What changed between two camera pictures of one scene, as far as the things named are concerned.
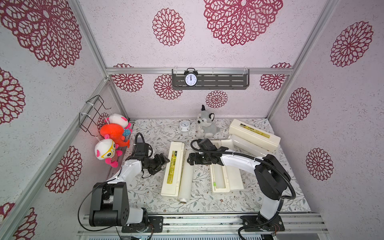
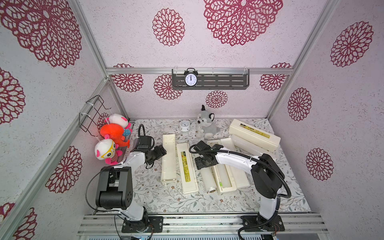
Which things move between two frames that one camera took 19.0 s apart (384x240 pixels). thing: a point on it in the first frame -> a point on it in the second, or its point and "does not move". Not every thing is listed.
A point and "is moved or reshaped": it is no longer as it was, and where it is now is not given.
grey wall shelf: x=213 y=79 does not move
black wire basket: x=89 y=121 does not move
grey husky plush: x=206 y=128 does not move
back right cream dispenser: x=260 y=137 does not move
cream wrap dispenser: x=171 y=174 is moved or reshaped
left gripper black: x=161 y=161 -> x=161 y=151
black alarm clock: x=191 y=77 does not move
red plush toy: x=114 y=131 does not move
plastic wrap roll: x=186 y=180 -> x=208 y=179
